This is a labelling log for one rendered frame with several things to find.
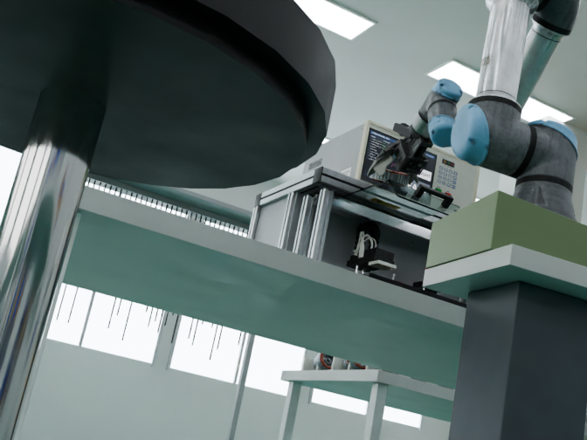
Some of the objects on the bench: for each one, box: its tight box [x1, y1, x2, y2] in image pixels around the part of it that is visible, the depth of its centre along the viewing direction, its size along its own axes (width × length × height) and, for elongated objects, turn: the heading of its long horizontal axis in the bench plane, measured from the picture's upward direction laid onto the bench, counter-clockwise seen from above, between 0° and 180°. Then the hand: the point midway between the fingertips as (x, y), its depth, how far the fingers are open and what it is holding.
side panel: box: [247, 192, 296, 250], centre depth 257 cm, size 28×3×32 cm, turn 61°
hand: (388, 177), depth 236 cm, fingers closed on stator, 13 cm apart
